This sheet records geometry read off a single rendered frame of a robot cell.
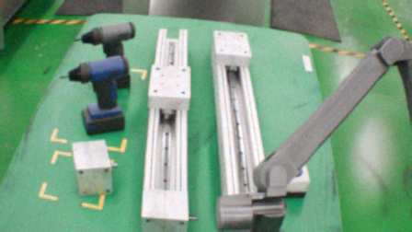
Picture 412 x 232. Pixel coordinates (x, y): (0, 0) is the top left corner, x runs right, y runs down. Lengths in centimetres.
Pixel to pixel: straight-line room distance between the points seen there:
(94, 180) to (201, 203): 27
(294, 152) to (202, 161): 50
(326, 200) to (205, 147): 37
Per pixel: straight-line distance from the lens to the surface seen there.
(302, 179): 130
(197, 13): 351
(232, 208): 91
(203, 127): 150
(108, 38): 154
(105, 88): 140
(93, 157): 124
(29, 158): 140
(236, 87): 160
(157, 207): 112
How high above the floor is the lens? 169
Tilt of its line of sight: 36 degrees down
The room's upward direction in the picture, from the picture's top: 7 degrees clockwise
